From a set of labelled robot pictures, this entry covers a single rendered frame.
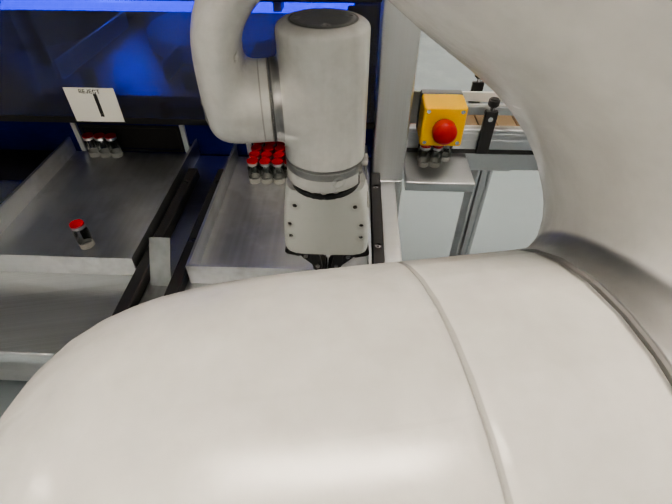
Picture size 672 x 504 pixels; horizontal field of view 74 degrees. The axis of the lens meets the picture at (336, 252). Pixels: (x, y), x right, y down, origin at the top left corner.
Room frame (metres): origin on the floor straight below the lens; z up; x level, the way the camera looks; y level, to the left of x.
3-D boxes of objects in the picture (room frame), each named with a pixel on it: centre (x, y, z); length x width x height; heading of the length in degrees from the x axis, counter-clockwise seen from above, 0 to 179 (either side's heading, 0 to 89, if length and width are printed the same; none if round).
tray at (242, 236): (0.60, 0.07, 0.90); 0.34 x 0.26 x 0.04; 178
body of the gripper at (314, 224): (0.41, 0.01, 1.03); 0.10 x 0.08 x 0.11; 87
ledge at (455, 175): (0.76, -0.20, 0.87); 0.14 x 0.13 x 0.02; 177
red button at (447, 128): (0.67, -0.18, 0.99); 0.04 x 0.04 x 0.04; 87
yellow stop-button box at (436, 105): (0.72, -0.18, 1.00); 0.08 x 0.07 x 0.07; 177
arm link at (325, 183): (0.42, 0.01, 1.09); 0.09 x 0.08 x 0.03; 87
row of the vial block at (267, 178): (0.69, 0.07, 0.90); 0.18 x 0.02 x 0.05; 88
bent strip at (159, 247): (0.40, 0.25, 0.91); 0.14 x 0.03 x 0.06; 178
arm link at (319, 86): (0.42, 0.02, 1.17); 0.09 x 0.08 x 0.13; 98
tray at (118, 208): (0.63, 0.41, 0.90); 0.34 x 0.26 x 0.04; 177
